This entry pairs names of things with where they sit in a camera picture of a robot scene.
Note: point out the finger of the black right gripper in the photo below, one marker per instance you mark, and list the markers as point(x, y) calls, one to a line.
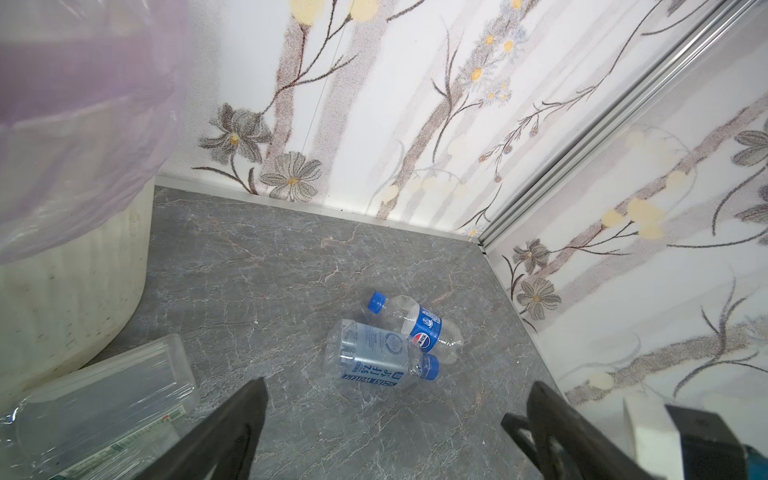
point(517, 428)

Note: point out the pepsi label clear bottle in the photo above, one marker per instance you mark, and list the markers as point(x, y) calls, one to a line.
point(430, 332)

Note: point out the clear bottle white cap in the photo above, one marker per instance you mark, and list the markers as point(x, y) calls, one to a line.
point(71, 426)

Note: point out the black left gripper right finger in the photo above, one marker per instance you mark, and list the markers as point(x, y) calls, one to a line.
point(566, 443)

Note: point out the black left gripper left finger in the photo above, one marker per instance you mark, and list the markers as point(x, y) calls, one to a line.
point(223, 445)

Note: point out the square clear blue cap bottle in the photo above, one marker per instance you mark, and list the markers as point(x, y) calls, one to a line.
point(357, 352)

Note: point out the cream bin with pink liner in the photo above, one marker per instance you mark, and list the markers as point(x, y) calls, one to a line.
point(92, 96)

